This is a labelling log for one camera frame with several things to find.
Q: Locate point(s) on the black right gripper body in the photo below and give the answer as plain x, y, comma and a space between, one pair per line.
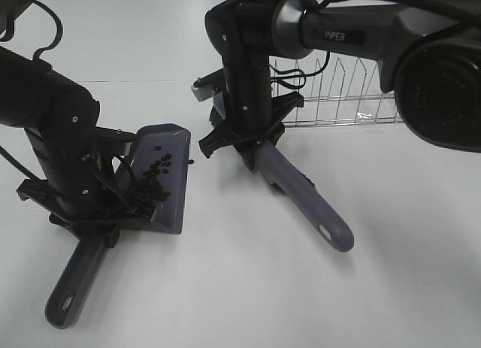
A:
251, 113

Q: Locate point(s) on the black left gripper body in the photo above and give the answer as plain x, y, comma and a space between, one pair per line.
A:
79, 187

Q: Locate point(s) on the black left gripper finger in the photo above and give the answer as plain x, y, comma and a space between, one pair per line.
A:
110, 237
139, 212

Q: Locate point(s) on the pile of dark coffee beans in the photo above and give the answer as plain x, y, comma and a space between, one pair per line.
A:
157, 175

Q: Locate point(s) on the purple plastic dustpan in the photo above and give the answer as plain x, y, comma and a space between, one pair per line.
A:
68, 296

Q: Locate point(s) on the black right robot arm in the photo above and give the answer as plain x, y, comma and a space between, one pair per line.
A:
427, 53

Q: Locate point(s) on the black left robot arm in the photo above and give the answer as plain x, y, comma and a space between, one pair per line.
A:
60, 118

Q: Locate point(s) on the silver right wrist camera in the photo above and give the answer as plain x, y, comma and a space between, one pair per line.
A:
208, 86

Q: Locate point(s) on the chrome wire dish rack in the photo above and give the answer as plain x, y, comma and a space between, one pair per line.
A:
346, 93

